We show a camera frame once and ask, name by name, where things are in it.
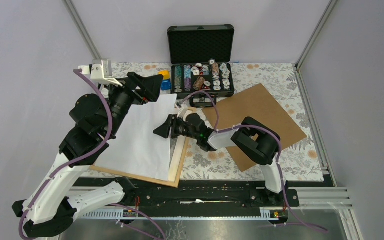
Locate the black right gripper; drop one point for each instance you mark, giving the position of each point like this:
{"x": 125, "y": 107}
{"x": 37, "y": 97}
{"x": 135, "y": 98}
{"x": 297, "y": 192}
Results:
{"x": 163, "y": 131}

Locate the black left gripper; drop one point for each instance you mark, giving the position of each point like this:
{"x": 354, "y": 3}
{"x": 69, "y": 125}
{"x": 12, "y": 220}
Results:
{"x": 150, "y": 87}

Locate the light wooden picture frame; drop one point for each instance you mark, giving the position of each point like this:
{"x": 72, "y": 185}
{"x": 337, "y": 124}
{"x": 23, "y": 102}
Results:
{"x": 178, "y": 148}

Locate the mountain sunset photo print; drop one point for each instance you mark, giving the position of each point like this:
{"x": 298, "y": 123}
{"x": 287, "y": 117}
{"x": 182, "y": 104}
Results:
{"x": 136, "y": 149}

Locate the brown frame backing board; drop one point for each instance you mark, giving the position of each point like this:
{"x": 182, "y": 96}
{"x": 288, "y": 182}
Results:
{"x": 255, "y": 102}

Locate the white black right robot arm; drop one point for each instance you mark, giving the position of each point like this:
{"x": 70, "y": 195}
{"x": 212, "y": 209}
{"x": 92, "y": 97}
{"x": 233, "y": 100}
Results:
{"x": 259, "y": 143}

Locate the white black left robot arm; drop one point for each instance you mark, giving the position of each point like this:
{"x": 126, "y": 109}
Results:
{"x": 50, "y": 211}

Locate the blue toy block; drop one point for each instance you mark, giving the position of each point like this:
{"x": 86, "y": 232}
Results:
{"x": 166, "y": 85}

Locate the yellow toy block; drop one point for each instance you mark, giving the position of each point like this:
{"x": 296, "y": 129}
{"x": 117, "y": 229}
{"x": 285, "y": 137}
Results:
{"x": 165, "y": 74}

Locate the black poker chip case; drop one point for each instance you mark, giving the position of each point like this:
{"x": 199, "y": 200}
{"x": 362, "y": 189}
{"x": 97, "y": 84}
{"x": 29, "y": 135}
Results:
{"x": 201, "y": 69}

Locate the floral patterned table cloth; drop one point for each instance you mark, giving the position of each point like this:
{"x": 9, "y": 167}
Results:
{"x": 299, "y": 162}

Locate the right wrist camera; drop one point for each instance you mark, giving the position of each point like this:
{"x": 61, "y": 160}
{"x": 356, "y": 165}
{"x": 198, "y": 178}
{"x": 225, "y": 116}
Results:
{"x": 182, "y": 109}

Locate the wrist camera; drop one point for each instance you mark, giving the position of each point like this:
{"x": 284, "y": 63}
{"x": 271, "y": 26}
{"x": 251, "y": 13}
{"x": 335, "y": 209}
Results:
{"x": 100, "y": 71}
{"x": 182, "y": 109}

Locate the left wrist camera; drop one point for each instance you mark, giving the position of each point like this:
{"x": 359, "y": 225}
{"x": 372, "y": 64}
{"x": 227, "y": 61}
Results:
{"x": 100, "y": 71}

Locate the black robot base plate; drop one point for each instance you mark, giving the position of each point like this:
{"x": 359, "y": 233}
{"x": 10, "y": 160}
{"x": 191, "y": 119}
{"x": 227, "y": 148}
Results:
{"x": 202, "y": 198}

